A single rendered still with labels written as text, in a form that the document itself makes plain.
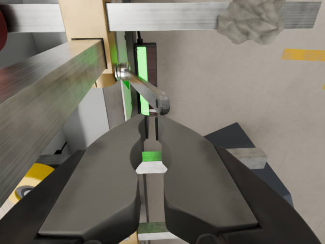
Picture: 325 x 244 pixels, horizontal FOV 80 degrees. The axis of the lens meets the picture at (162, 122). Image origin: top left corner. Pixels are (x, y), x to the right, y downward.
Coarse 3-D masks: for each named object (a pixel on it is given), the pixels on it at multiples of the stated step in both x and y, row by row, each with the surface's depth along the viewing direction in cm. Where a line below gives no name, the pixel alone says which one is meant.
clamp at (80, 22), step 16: (64, 0) 22; (80, 0) 22; (96, 0) 22; (64, 16) 22; (80, 16) 22; (96, 16) 22; (80, 32) 23; (96, 32) 23; (112, 32) 26; (112, 48) 26; (112, 64) 26; (112, 80) 27
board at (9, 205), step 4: (8, 200) 33; (4, 204) 33; (8, 204) 33; (12, 204) 33; (0, 208) 34; (4, 208) 34; (8, 208) 34; (0, 212) 34; (4, 212) 34; (0, 216) 35
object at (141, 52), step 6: (138, 48) 40; (144, 48) 40; (138, 54) 41; (144, 54) 41; (138, 60) 42; (144, 60) 42; (138, 66) 42; (144, 66) 42; (144, 72) 43; (144, 78) 44; (144, 102) 47; (144, 108) 47; (144, 114) 48
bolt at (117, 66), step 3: (117, 63) 28; (129, 63) 40; (117, 66) 28; (129, 66) 28; (117, 69) 27; (129, 69) 28; (117, 72) 28; (117, 75) 28; (117, 78) 28; (120, 78) 28
